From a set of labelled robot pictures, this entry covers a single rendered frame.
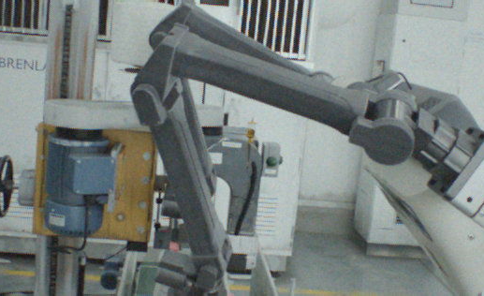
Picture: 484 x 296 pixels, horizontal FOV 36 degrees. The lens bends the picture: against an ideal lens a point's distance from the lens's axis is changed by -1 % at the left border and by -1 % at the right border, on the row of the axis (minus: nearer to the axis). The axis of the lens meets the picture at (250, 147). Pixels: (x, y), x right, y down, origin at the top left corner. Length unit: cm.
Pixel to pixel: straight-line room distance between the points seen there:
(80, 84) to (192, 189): 89
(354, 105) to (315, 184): 518
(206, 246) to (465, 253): 46
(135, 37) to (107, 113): 20
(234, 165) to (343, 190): 432
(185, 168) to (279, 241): 376
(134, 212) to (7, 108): 289
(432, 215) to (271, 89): 39
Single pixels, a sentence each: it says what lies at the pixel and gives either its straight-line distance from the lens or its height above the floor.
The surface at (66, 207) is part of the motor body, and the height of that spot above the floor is 116.
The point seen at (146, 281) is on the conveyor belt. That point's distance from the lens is 374.
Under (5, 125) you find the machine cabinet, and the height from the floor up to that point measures 90.
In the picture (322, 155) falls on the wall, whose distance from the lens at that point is 627.
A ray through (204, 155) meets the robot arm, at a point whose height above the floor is 133.
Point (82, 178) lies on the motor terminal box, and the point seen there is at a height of 125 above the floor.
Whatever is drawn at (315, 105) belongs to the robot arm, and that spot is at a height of 154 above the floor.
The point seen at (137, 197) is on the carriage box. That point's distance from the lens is 210.
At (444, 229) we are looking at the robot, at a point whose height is 133.
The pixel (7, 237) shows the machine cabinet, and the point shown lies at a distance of 512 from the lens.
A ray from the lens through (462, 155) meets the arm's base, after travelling 117.
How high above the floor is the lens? 165
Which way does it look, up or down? 9 degrees down
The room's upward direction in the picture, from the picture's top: 6 degrees clockwise
